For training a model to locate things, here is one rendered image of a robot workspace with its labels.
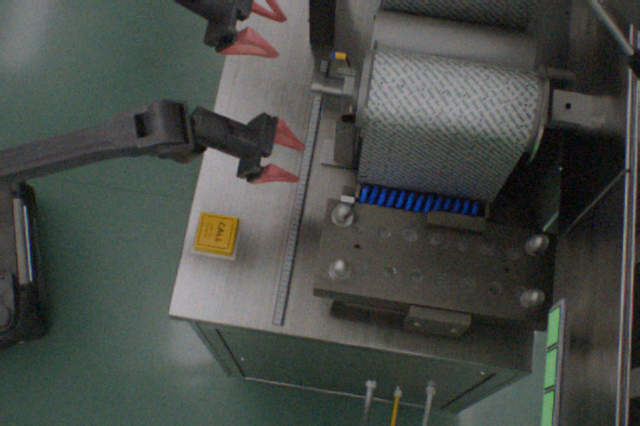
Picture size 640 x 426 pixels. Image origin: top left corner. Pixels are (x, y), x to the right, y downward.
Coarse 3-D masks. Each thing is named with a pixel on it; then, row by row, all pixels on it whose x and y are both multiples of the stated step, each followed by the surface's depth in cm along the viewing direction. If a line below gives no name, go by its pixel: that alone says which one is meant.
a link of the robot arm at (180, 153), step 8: (184, 104) 126; (184, 112) 125; (184, 120) 125; (184, 128) 125; (184, 136) 126; (168, 144) 122; (176, 144) 123; (184, 144) 124; (192, 144) 124; (160, 152) 122; (168, 152) 122; (176, 152) 123; (184, 152) 125; (192, 152) 131; (200, 152) 132; (176, 160) 134; (184, 160) 134; (192, 160) 135
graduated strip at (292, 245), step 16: (320, 64) 161; (320, 112) 158; (304, 160) 155; (304, 176) 153; (304, 192) 152; (304, 208) 151; (288, 240) 149; (288, 256) 148; (288, 272) 147; (288, 288) 146
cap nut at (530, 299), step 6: (522, 294) 133; (528, 294) 130; (534, 294) 129; (540, 294) 129; (522, 300) 132; (528, 300) 130; (534, 300) 129; (540, 300) 129; (522, 306) 132; (528, 306) 131; (534, 306) 130; (540, 306) 132
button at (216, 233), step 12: (204, 216) 148; (216, 216) 148; (228, 216) 148; (204, 228) 147; (216, 228) 147; (228, 228) 147; (204, 240) 147; (216, 240) 147; (228, 240) 147; (216, 252) 147; (228, 252) 146
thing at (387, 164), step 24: (384, 144) 123; (360, 168) 134; (384, 168) 132; (408, 168) 130; (432, 168) 129; (456, 168) 127; (480, 168) 126; (504, 168) 124; (432, 192) 139; (456, 192) 137; (480, 192) 135
